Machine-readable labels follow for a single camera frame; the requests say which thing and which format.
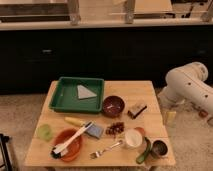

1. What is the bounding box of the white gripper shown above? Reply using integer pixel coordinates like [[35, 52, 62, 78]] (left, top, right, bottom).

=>
[[158, 87, 182, 126]]

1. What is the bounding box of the wood-backed felt eraser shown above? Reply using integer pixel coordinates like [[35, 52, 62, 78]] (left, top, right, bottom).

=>
[[127, 103, 147, 119]]

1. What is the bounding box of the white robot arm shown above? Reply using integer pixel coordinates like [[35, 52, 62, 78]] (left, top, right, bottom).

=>
[[158, 62, 213, 127]]

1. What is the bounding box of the orange small lid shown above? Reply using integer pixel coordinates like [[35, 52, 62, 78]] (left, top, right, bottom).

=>
[[134, 127, 146, 136]]

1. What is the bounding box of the metal tin can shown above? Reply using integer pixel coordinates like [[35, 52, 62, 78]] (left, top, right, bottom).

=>
[[151, 140, 168, 159]]

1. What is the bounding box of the white cup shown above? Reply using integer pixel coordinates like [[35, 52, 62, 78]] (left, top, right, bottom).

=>
[[124, 129, 143, 148]]

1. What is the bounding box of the green cucumber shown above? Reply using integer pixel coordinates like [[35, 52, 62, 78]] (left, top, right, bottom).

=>
[[136, 138, 151, 164]]

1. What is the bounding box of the dark red bowl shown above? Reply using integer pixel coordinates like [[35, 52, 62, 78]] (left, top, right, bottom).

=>
[[102, 95, 125, 118]]

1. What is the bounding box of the blue grey sponge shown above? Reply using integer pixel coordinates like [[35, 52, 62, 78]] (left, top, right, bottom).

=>
[[86, 124, 104, 139]]

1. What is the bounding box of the silver fork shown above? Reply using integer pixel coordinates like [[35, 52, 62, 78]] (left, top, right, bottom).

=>
[[90, 140, 123, 159]]

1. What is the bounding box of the grey triangular cloth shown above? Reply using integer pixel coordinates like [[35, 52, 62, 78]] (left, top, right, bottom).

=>
[[77, 85, 96, 99]]

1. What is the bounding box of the orange bowl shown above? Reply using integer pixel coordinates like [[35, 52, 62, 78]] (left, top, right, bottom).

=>
[[54, 129, 83, 162]]

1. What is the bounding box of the green plastic tray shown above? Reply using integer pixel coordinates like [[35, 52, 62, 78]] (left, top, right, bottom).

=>
[[49, 77, 104, 113]]

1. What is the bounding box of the light green small cup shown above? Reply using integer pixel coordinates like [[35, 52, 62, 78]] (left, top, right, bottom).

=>
[[36, 124, 53, 141]]

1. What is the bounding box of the black stand on floor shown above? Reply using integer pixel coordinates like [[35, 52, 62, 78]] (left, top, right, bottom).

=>
[[0, 133, 13, 171]]

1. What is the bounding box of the white handled black brush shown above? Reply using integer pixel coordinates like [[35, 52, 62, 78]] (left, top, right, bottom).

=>
[[51, 122, 93, 159]]

